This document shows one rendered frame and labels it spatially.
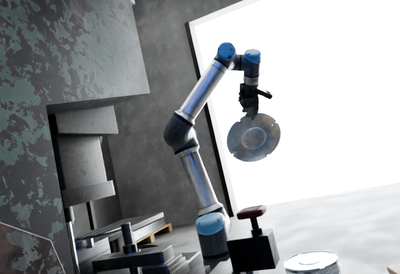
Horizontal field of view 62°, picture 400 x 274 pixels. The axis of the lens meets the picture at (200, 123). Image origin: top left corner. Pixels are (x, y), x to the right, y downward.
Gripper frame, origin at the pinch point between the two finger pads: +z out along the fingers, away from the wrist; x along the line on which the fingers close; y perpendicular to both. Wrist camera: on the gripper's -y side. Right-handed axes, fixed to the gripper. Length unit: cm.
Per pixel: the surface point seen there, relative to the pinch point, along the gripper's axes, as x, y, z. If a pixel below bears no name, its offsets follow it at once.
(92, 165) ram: 69, 67, -50
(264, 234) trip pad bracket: 85, 35, -34
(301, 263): 41, -15, 73
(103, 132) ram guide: 64, 64, -54
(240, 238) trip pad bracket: 83, 40, -33
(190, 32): -405, -62, 114
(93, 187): 75, 67, -50
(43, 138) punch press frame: 85, 69, -70
